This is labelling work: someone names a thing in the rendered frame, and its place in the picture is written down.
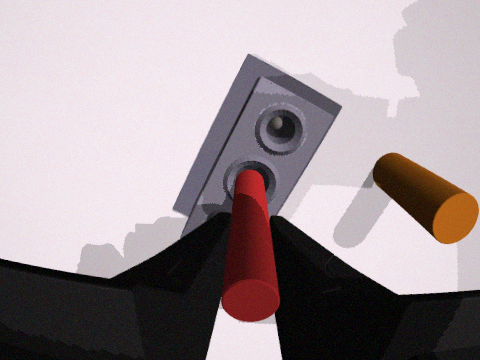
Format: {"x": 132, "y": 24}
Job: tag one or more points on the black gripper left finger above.
{"x": 161, "y": 309}

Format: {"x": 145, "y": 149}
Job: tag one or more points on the grey plate with three holes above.
{"x": 280, "y": 154}

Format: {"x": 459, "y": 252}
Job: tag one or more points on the red peg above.
{"x": 250, "y": 290}

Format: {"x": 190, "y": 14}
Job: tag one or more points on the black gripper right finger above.
{"x": 330, "y": 311}

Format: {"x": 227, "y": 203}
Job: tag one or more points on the brown cylinder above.
{"x": 444, "y": 210}

